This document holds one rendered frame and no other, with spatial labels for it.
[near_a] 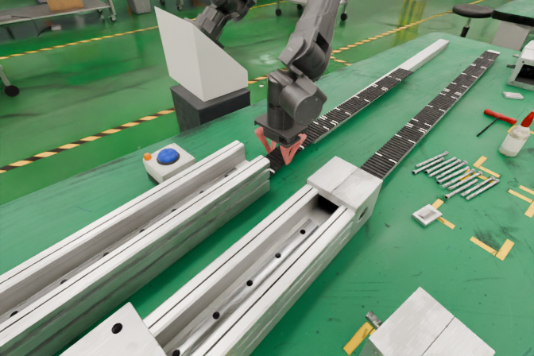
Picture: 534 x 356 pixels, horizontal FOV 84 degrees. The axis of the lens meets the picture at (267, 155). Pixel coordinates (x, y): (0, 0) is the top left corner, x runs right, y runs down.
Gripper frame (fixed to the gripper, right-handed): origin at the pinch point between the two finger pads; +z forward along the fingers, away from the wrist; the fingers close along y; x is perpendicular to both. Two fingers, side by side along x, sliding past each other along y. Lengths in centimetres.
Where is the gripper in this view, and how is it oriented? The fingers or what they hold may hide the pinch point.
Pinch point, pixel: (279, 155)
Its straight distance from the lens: 69.3
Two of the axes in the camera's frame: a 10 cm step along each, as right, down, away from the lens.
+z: 0.0, 7.7, 6.3
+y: 7.2, 4.4, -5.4
